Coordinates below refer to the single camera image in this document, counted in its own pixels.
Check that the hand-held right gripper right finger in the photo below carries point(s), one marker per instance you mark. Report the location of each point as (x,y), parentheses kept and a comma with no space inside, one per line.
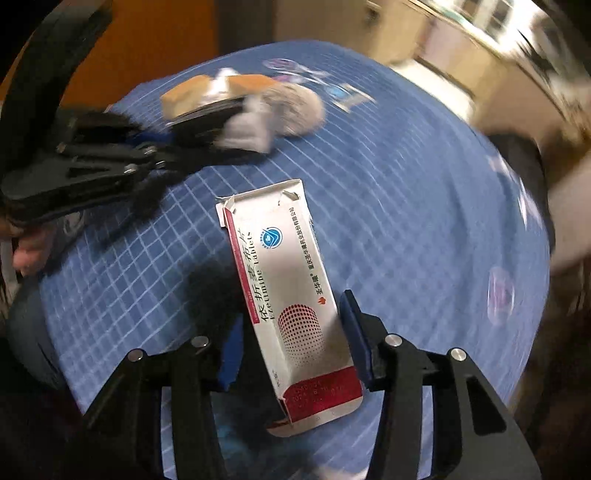
(355,341)

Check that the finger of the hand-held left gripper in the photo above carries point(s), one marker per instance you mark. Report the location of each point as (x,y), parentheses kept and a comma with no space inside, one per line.
(92,177)
(138,127)

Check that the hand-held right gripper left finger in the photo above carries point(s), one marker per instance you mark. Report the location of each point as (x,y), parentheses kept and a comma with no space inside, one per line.
(231,355)

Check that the white and red medicine box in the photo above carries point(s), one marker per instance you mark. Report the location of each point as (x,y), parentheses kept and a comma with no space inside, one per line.
(295,300)

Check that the grey tissue ball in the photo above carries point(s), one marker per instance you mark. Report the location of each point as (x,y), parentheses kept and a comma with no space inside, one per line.
(298,110)

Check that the person's left hand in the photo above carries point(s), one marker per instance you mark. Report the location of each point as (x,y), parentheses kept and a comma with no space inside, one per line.
(34,249)

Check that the orange cabinet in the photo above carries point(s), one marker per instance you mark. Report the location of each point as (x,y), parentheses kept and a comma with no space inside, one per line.
(152,41)

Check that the person's leg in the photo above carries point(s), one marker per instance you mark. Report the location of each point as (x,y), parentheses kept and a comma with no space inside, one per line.
(32,341)

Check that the beige kitchen base cabinets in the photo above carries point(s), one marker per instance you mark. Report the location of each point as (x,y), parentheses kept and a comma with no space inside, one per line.
(485,50)

